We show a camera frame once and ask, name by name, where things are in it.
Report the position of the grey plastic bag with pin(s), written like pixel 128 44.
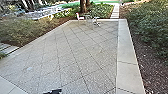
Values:
pixel 53 91

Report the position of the white garden chair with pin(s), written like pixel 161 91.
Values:
pixel 94 20
pixel 80 16

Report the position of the low green bush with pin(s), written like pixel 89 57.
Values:
pixel 100 10

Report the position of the tree trunk outdoors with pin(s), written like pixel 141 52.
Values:
pixel 82 5

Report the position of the white outdoor railing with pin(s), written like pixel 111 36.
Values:
pixel 40 13

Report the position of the dark green shrub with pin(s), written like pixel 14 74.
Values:
pixel 150 26

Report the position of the concrete garden steps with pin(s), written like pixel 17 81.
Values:
pixel 7 48

